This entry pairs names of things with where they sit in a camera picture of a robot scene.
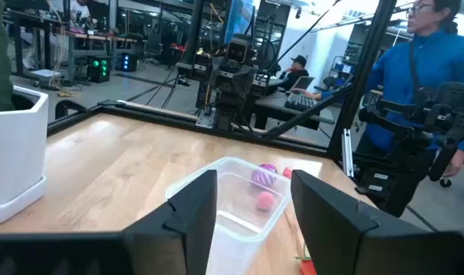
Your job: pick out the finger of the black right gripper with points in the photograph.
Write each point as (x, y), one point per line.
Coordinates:
(246, 93)
(224, 95)

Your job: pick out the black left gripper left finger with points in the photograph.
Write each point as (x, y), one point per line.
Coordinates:
(185, 229)

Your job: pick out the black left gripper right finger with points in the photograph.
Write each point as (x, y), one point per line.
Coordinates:
(331, 229)

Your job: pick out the small long-stemmed strawberry toy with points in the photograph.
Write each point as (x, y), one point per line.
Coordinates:
(307, 268)

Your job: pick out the pink candy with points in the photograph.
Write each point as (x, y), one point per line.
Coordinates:
(287, 172)

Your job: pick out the pink peach toy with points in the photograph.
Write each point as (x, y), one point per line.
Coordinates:
(265, 201)

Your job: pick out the purple striped onion toy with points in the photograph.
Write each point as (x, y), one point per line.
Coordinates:
(264, 176)

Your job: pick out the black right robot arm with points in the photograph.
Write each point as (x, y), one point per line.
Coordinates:
(224, 120)

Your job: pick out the clear plastic tupperware container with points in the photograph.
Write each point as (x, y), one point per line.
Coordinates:
(239, 214)

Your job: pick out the grey desk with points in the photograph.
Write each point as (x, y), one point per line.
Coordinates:
(273, 103)

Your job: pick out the person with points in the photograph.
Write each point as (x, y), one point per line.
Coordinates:
(79, 10)
(438, 61)
(294, 74)

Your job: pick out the black computer keyboard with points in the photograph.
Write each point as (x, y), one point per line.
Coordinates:
(300, 101)

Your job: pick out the grey laptop screen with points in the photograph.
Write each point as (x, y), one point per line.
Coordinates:
(304, 83)

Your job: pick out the black shelving unit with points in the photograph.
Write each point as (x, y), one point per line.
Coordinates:
(271, 23)

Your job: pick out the computer with blue lights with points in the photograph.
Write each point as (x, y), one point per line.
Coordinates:
(128, 62)

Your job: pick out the computer with green lights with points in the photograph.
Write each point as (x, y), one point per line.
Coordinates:
(98, 68)

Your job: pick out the wooden workbench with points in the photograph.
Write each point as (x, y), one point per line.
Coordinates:
(94, 37)

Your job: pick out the white hexagonal planter pot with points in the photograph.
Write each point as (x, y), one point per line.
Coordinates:
(13, 153)

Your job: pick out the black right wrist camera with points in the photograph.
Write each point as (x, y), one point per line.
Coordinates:
(238, 49)

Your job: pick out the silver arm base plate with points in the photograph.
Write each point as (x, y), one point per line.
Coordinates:
(205, 119)

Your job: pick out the blue wall screen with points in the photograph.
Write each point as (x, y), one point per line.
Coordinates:
(239, 15)

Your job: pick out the silver frame bracket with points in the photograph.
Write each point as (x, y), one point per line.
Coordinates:
(348, 153)

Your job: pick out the black metal table frame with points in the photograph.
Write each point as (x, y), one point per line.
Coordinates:
(365, 57)

